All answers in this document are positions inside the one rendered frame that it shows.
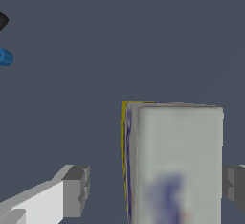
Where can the black object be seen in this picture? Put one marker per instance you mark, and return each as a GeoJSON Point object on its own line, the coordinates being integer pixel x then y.
{"type": "Point", "coordinates": [2, 20]}

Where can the blue cylinder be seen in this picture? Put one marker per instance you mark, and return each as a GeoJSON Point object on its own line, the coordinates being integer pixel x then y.
{"type": "Point", "coordinates": [5, 57]}

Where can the white box with blue print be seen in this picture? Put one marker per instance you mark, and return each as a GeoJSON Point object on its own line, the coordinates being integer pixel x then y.
{"type": "Point", "coordinates": [178, 164]}

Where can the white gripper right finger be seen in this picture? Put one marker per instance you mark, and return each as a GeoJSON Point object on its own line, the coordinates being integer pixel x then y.
{"type": "Point", "coordinates": [236, 183]}

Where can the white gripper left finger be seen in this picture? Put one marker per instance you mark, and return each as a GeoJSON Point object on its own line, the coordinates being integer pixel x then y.
{"type": "Point", "coordinates": [48, 196]}

